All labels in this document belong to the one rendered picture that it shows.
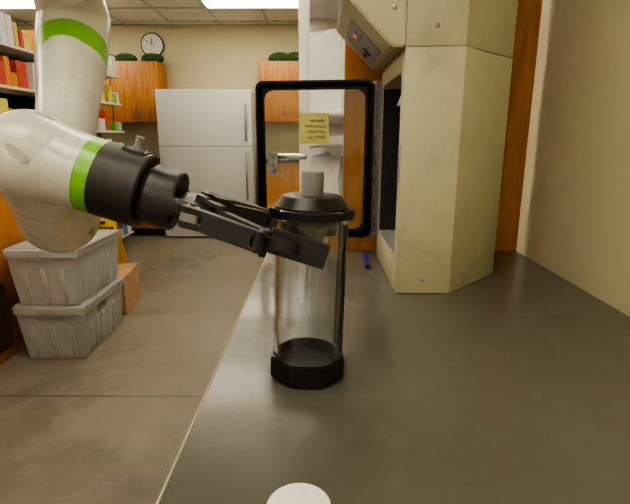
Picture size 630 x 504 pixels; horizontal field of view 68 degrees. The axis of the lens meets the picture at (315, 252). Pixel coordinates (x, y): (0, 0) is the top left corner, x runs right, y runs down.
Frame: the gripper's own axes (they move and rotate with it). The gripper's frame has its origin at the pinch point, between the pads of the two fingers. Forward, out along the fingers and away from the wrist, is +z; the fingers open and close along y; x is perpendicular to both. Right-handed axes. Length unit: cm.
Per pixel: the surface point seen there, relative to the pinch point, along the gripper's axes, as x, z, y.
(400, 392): 13.8, 16.7, -5.5
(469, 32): -39, 18, 33
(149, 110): 21, -204, 560
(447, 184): -11.9, 24.6, 32.5
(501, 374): 9.3, 30.5, -1.1
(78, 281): 103, -102, 192
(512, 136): -29, 48, 69
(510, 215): -9, 56, 69
